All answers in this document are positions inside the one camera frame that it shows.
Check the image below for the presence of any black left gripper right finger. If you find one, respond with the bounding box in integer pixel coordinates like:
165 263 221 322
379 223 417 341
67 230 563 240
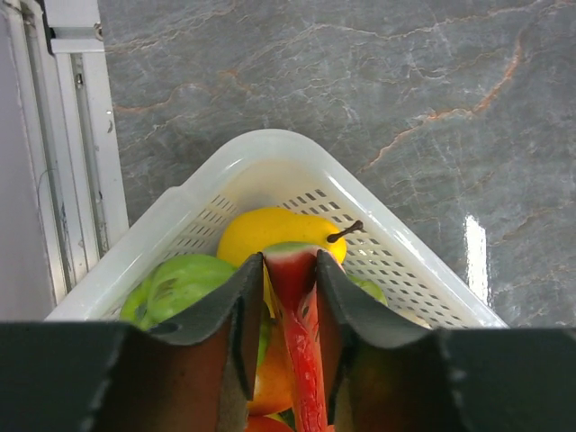
317 252 575 431

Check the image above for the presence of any aluminium frame rail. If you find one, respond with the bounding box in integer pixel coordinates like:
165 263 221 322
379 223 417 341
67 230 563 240
1 1 129 303

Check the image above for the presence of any green apple toy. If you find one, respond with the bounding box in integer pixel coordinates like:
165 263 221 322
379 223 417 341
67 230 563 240
347 274 388 306

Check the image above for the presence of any green tomato toy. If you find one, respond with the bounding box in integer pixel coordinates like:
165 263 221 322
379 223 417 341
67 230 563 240
119 254 237 330

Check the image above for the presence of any watermelon slice toy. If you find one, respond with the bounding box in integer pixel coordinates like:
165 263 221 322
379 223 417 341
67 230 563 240
263 242 329 431

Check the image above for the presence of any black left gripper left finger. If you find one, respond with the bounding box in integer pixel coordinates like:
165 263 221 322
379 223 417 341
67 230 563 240
1 254 264 431

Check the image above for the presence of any white plastic fruit basket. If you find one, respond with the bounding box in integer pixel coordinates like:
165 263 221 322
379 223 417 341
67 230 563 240
50 130 503 328

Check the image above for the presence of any orange toy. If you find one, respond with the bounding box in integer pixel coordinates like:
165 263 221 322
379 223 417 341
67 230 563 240
247 316 293 416

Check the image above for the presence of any red tomato toy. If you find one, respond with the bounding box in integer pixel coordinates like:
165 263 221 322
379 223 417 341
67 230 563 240
244 416 293 432

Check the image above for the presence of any yellow pear toy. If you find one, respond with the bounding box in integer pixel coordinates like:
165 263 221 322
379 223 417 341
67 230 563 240
216 207 364 266

